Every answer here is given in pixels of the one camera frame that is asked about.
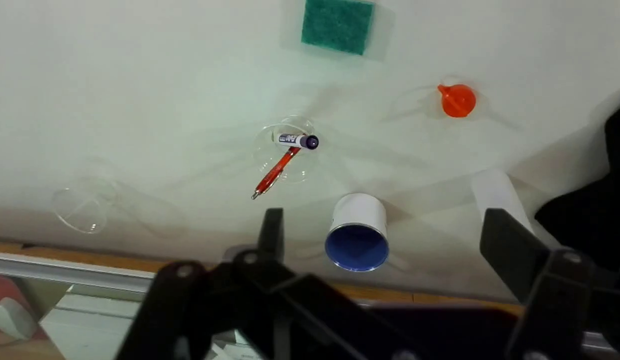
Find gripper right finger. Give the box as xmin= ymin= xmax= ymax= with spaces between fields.
xmin=479 ymin=207 xmax=620 ymax=360

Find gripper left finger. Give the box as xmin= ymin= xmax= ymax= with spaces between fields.
xmin=115 ymin=207 xmax=420 ymax=360

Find green sponge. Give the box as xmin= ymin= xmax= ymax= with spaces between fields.
xmin=301 ymin=0 xmax=376 ymax=56

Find white cylinder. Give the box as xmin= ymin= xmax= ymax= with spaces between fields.
xmin=470 ymin=168 xmax=561 ymax=251

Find clear plastic cup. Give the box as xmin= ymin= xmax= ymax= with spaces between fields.
xmin=51 ymin=176 xmax=121 ymax=235

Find red pen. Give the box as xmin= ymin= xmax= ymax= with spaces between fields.
xmin=251 ymin=146 xmax=302 ymax=201

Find clear glass holding pens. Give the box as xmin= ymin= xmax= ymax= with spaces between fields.
xmin=253 ymin=115 xmax=318 ymax=184

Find white cup with blue inside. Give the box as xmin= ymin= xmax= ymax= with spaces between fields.
xmin=324 ymin=192 xmax=390 ymax=273

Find purple marker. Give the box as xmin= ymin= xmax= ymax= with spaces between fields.
xmin=278 ymin=132 xmax=320 ymax=151

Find orange funnel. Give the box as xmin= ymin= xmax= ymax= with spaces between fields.
xmin=437 ymin=83 xmax=477 ymax=119

